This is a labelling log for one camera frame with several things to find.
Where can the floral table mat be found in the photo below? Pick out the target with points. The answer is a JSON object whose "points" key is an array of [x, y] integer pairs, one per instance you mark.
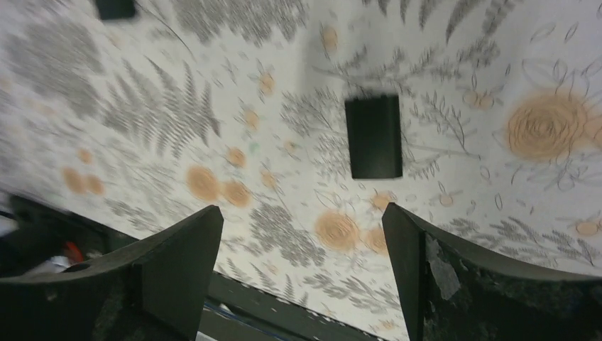
{"points": [[137, 124]]}

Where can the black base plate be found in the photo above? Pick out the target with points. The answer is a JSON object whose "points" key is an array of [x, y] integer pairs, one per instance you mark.
{"points": [[47, 240]]}

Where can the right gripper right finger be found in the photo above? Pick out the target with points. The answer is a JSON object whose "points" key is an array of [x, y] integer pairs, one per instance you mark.
{"points": [[452, 289]]}

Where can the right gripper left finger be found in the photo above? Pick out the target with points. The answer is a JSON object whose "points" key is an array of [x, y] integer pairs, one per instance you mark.
{"points": [[153, 289]]}

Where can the black remote control back up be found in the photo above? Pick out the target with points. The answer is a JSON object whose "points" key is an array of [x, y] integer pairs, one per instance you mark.
{"points": [[114, 10]]}

